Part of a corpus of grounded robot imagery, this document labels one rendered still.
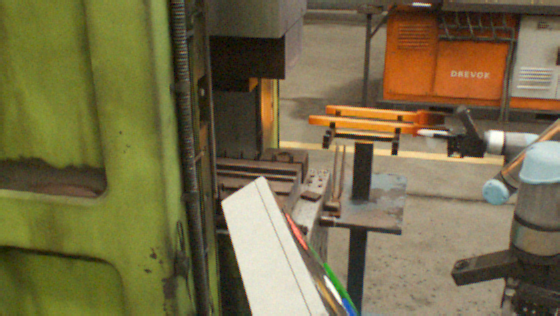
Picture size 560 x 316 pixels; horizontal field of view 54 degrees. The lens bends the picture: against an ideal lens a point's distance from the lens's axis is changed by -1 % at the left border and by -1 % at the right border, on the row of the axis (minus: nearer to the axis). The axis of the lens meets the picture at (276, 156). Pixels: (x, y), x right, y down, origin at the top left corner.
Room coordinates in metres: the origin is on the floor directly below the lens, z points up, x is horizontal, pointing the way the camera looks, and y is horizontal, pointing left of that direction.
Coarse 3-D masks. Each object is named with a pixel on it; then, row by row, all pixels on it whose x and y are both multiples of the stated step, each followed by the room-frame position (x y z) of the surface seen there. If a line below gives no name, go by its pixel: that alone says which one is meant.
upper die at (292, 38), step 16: (288, 32) 1.13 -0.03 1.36; (224, 48) 1.13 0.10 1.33; (240, 48) 1.12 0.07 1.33; (256, 48) 1.12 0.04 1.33; (272, 48) 1.11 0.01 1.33; (288, 48) 1.13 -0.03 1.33; (224, 64) 1.13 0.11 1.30; (240, 64) 1.12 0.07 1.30; (256, 64) 1.12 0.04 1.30; (272, 64) 1.11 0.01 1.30; (288, 64) 1.13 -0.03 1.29
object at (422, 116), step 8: (328, 112) 1.86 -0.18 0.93; (344, 112) 1.85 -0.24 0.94; (352, 112) 1.84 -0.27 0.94; (360, 112) 1.83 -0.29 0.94; (368, 112) 1.82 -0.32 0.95; (376, 112) 1.81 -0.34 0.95; (384, 112) 1.81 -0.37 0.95; (392, 112) 1.81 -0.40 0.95; (400, 112) 1.81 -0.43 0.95; (408, 112) 1.81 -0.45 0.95; (424, 112) 1.78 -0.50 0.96; (432, 112) 1.78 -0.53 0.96; (440, 112) 1.77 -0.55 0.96; (408, 120) 1.78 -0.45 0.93; (416, 120) 1.77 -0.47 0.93; (424, 120) 1.78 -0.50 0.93; (432, 120) 1.77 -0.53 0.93; (440, 120) 1.76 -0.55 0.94
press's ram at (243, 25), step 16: (208, 0) 1.08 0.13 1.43; (224, 0) 1.08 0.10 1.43; (240, 0) 1.07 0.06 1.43; (256, 0) 1.06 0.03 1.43; (272, 0) 1.06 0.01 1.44; (288, 0) 1.13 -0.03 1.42; (304, 0) 1.32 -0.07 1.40; (208, 16) 1.08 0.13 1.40; (224, 16) 1.08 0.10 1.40; (240, 16) 1.07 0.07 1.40; (256, 16) 1.06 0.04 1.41; (272, 16) 1.06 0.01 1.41; (288, 16) 1.13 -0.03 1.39; (224, 32) 1.08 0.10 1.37; (240, 32) 1.07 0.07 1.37; (256, 32) 1.06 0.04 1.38; (272, 32) 1.06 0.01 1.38
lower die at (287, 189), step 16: (224, 160) 1.32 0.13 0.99; (240, 160) 1.32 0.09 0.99; (256, 160) 1.32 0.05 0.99; (224, 176) 1.23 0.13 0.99; (240, 176) 1.23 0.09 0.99; (256, 176) 1.22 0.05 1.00; (272, 176) 1.21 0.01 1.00; (288, 176) 1.21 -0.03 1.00; (224, 192) 1.17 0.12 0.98; (288, 192) 1.15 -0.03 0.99; (288, 208) 1.14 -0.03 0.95
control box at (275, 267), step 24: (240, 192) 0.78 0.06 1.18; (264, 192) 0.75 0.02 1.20; (240, 216) 0.72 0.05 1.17; (264, 216) 0.69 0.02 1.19; (288, 216) 0.76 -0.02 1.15; (240, 240) 0.66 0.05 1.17; (264, 240) 0.64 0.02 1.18; (288, 240) 0.61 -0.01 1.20; (240, 264) 0.61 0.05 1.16; (264, 264) 0.59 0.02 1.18; (288, 264) 0.57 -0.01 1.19; (312, 264) 0.64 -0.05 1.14; (264, 288) 0.55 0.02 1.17; (288, 288) 0.53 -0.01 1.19; (312, 288) 0.51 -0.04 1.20; (264, 312) 0.51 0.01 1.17; (288, 312) 0.49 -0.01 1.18; (312, 312) 0.48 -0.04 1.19; (336, 312) 0.53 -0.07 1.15
